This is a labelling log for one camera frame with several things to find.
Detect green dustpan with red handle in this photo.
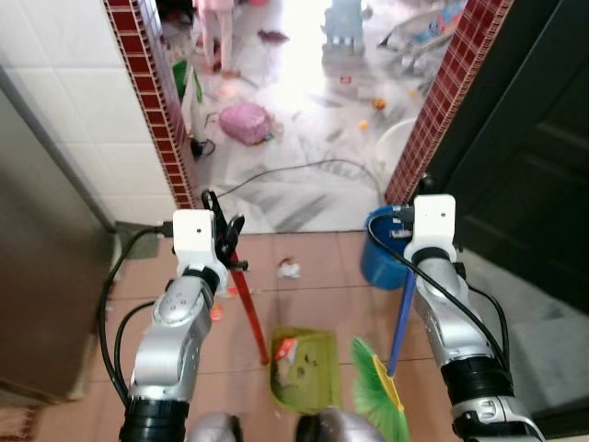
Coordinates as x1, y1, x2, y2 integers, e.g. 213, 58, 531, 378
226, 250, 342, 413

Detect green broom with blue handle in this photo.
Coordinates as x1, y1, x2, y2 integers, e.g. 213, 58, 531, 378
351, 265, 417, 442

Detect white plastic stool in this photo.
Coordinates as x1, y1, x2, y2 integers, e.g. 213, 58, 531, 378
375, 117, 421, 178

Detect black charger plug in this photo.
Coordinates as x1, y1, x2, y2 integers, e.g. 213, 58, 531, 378
188, 135, 216, 160

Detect orange wrapper scraps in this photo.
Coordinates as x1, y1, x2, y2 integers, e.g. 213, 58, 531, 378
209, 282, 255, 322

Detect white crumpled paper scrap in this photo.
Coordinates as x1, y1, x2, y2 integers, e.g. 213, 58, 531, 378
277, 257, 304, 281

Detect blue plastic bucket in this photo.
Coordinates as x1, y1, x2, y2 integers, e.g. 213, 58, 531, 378
360, 206, 417, 292

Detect dark door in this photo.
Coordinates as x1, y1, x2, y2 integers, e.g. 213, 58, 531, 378
422, 0, 589, 316

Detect red and white wrapper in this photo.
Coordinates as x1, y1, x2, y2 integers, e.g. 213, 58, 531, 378
273, 336, 298, 363

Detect green plastic bag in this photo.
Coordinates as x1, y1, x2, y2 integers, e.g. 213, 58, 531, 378
170, 57, 204, 104

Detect grey baby bouncer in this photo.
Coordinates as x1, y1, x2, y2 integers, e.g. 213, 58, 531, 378
376, 7, 464, 76

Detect child in pink clothes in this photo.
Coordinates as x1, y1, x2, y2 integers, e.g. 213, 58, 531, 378
191, 0, 244, 80

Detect dark red cloth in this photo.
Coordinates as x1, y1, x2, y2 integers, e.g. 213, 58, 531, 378
257, 29, 289, 46

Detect grey metal door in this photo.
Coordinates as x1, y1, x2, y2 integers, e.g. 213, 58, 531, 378
0, 66, 118, 404

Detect silver right robot knee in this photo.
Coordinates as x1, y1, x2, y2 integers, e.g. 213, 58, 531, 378
294, 407, 371, 442

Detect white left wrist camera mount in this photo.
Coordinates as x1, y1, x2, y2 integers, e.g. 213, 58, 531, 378
173, 210, 230, 277

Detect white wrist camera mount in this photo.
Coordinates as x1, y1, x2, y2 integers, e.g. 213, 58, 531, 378
404, 194, 458, 264
173, 210, 230, 277

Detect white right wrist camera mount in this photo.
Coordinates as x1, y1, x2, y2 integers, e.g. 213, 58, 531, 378
404, 194, 458, 264

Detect black cable on floor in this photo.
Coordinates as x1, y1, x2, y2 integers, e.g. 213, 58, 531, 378
215, 157, 388, 209

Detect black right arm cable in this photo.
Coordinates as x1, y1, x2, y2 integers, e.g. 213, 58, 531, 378
365, 215, 513, 371

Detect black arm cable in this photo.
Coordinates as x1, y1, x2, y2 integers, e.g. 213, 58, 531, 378
365, 215, 513, 371
97, 223, 178, 406

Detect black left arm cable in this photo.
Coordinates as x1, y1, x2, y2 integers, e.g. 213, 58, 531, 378
97, 223, 178, 406

